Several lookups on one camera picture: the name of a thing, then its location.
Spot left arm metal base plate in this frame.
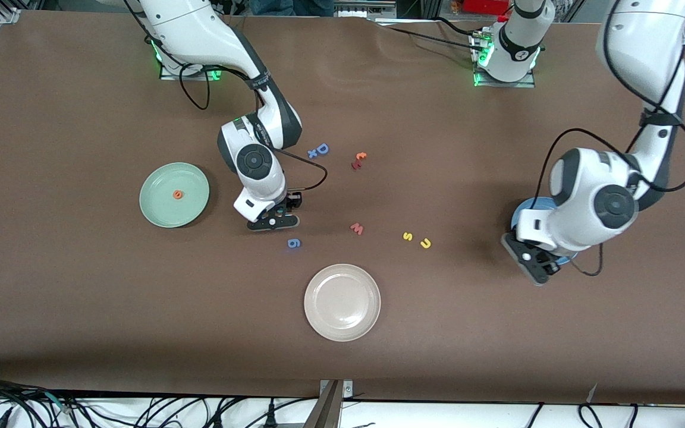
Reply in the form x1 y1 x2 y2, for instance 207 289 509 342
472 33 536 89

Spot black base supply cables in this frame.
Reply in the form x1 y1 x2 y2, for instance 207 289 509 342
376 17 489 53

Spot red box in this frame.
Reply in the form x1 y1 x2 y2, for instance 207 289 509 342
461 0 513 15

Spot beige plate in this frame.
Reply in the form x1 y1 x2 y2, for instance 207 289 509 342
304 264 382 342

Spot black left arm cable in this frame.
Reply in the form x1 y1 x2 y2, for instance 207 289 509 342
542 0 685 277

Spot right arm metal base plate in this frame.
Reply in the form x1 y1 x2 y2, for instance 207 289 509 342
160 59 225 81

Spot metal table edge bracket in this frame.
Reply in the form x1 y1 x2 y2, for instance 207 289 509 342
304 379 354 428

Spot grey metal device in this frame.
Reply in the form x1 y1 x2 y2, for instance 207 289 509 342
334 0 397 18

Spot blue plate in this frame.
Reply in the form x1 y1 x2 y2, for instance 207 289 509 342
510 198 581 266

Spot black floor cable tangle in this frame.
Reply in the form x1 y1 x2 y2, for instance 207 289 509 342
0 373 84 428

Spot black looped floor cable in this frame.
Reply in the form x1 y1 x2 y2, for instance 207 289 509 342
579 403 604 428

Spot green plate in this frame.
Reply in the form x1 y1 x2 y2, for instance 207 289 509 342
139 162 210 229

